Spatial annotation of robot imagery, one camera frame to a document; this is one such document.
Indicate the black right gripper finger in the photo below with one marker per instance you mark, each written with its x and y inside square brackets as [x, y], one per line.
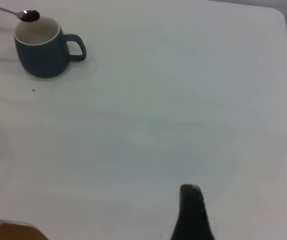
[191, 217]

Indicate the dark grey ceramic mug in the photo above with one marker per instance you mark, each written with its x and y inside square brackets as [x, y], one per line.
[41, 60]

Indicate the small scoop of coffee beans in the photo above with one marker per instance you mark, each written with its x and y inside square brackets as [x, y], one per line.
[31, 15]

